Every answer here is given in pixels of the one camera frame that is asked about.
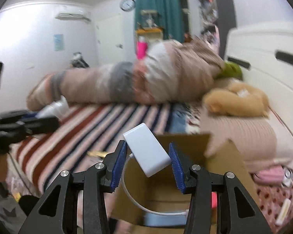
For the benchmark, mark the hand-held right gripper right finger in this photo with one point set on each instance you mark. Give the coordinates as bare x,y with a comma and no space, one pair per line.
175,165

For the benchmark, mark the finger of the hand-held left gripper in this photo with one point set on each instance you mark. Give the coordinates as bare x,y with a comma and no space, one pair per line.
29,124

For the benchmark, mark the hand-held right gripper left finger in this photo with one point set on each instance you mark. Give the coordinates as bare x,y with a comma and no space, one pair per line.
117,166

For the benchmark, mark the brown cardboard box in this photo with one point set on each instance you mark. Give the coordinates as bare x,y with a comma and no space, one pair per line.
158,187

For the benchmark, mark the white power adapter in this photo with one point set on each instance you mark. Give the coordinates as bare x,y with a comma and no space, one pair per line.
146,148

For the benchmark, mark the yellow wrapper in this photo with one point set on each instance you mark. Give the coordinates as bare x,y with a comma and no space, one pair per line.
97,154

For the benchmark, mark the striped blanket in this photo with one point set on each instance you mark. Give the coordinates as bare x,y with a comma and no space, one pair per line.
88,131

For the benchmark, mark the beige ribbed pillow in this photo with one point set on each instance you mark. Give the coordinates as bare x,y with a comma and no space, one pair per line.
244,136

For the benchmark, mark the rolled plush blanket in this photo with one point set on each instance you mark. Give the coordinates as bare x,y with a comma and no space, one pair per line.
127,78

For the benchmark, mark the orange plush toy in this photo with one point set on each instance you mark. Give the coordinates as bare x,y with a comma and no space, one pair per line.
236,100

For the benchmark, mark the pink pouch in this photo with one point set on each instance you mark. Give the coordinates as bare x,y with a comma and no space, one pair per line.
268,176

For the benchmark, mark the green plush toy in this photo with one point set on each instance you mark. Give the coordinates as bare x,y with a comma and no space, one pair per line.
230,70

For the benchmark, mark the white air conditioner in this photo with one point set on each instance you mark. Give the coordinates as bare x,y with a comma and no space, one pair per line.
72,16

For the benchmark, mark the white door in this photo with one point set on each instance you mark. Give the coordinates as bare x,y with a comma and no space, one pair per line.
109,36

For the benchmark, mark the pink bottle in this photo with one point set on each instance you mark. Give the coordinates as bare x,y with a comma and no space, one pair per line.
141,48

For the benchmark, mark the white headboard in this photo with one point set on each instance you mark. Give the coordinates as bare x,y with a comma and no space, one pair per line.
266,61

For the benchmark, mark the teal curtain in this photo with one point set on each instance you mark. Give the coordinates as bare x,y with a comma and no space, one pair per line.
158,14

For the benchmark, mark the blue wall poster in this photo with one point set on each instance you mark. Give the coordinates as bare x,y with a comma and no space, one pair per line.
59,42

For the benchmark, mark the round wall clock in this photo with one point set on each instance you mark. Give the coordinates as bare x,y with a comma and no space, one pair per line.
127,4

